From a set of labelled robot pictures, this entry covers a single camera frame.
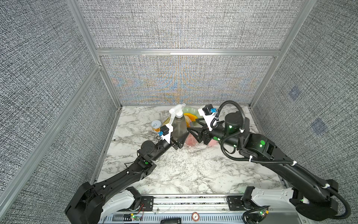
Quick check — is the translucent pink spray bottle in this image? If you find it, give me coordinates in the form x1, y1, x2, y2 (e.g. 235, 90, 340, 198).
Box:
185, 134, 198, 147

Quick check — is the opaque pink spray bottle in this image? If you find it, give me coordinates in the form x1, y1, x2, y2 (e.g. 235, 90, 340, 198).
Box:
208, 139, 219, 147

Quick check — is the clear grey spray bottle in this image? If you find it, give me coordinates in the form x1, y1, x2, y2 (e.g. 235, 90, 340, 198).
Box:
171, 115, 187, 140

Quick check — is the translucent white spray nozzle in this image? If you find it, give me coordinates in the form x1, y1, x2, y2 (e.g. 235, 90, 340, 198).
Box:
169, 104, 186, 119

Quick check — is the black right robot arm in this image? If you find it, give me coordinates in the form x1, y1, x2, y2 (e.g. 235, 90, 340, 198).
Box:
188, 111, 350, 221

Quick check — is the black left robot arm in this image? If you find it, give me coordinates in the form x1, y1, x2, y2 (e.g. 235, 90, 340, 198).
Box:
64, 132, 189, 224

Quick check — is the orange bread roll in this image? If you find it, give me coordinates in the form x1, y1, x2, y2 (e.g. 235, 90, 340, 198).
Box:
184, 115, 194, 127

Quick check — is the green scalloped plate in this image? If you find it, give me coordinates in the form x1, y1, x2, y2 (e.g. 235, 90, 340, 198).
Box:
183, 106, 200, 121

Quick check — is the small round white can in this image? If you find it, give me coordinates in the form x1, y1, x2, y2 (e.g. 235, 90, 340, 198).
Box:
151, 120, 162, 132

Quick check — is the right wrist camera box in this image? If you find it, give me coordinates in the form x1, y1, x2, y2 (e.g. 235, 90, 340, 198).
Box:
198, 104, 219, 131

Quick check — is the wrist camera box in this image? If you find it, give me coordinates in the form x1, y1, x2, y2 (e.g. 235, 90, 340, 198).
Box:
158, 124, 173, 144
198, 104, 219, 131

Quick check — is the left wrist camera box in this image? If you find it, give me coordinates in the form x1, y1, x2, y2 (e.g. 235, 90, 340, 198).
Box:
158, 124, 173, 144

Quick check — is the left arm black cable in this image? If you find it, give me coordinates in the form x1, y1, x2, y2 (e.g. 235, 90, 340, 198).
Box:
124, 139, 166, 170

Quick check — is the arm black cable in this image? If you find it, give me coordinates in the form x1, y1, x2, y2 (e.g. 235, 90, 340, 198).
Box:
124, 139, 166, 170
210, 100, 351, 224

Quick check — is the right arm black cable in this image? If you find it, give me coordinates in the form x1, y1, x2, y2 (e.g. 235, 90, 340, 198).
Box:
210, 100, 351, 224

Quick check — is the aluminium front rail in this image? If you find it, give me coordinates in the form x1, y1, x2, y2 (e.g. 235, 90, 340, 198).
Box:
96, 188, 312, 224

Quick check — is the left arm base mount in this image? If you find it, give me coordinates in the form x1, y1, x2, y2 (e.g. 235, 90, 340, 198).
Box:
125, 187, 154, 212

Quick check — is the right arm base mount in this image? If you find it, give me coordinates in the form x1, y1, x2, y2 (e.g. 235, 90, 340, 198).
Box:
226, 186, 269, 222

